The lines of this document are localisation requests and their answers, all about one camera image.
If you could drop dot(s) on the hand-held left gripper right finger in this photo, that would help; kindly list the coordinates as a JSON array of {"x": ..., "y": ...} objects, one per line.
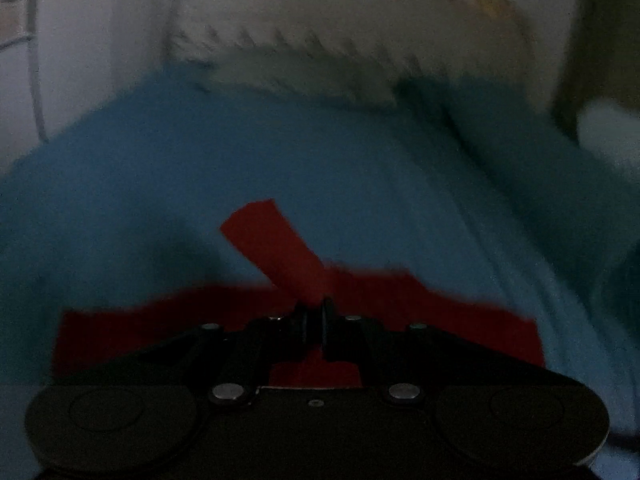
[{"x": 326, "y": 320}]

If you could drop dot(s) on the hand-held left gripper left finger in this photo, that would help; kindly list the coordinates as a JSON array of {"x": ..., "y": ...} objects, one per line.
[{"x": 301, "y": 321}]

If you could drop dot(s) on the red small garment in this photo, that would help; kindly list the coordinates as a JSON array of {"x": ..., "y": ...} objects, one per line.
[{"x": 280, "y": 255}]

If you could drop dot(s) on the blue bed sheet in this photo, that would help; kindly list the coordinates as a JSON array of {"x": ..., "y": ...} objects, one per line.
[{"x": 165, "y": 170}]

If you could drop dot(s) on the white patterned pillow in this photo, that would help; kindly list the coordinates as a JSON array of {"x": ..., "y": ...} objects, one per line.
[{"x": 350, "y": 25}]

